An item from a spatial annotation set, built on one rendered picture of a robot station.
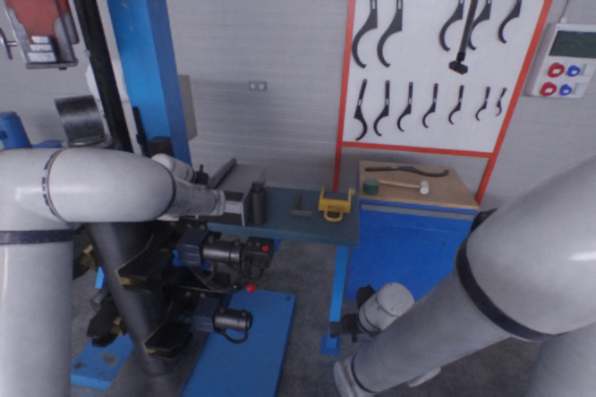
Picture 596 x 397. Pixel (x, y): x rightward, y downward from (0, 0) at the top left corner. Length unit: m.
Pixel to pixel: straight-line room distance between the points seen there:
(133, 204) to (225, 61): 2.70
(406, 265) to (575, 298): 2.06
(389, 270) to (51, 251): 2.08
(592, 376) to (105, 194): 0.65
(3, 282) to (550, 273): 0.64
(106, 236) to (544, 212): 1.39
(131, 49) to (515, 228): 1.55
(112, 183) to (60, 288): 0.19
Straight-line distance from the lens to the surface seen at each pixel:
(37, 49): 1.04
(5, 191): 0.59
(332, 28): 2.94
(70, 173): 0.54
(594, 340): 0.48
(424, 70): 2.98
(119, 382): 2.20
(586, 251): 0.30
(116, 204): 0.54
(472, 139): 3.25
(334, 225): 1.47
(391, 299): 0.80
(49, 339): 0.62
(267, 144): 3.23
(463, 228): 2.23
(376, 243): 2.21
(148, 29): 1.58
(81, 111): 1.30
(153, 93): 1.63
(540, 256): 0.30
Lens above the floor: 1.90
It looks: 30 degrees down
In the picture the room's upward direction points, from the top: 1 degrees clockwise
